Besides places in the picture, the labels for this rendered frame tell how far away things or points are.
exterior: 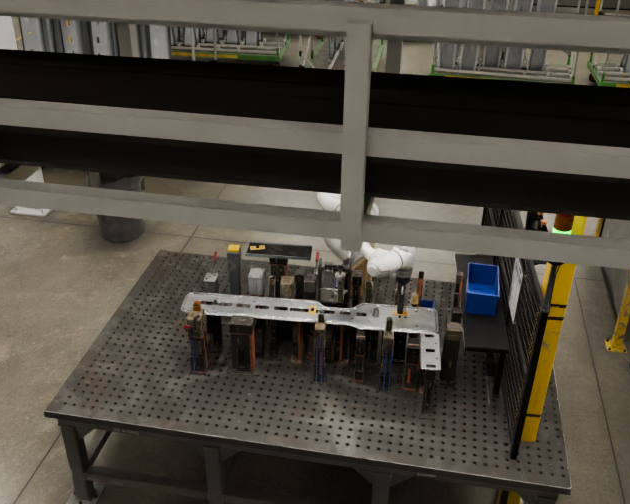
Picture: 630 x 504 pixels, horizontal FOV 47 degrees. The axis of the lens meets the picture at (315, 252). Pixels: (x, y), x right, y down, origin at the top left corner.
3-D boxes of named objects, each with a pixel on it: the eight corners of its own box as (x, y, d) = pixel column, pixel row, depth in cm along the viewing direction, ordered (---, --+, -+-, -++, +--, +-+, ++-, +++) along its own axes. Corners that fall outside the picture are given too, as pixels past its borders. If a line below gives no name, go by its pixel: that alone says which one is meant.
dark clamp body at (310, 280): (299, 339, 419) (299, 283, 399) (302, 325, 430) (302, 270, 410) (318, 340, 418) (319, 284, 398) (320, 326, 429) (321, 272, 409)
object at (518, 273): (512, 326, 357) (523, 273, 341) (507, 300, 376) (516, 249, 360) (517, 327, 357) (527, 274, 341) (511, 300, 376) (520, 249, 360)
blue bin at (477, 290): (464, 312, 386) (467, 292, 379) (465, 281, 412) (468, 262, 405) (496, 316, 383) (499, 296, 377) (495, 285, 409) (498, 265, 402)
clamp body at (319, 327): (309, 382, 386) (310, 330, 369) (312, 367, 397) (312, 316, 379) (326, 384, 386) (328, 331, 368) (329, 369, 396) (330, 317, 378)
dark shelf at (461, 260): (464, 351, 363) (465, 346, 362) (454, 257, 440) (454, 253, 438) (509, 354, 361) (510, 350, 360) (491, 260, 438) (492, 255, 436)
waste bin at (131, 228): (83, 244, 642) (70, 169, 605) (108, 216, 688) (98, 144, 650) (137, 250, 635) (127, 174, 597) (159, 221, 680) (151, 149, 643)
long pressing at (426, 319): (177, 315, 387) (176, 313, 387) (188, 292, 407) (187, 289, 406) (439, 335, 376) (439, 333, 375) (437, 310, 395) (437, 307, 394)
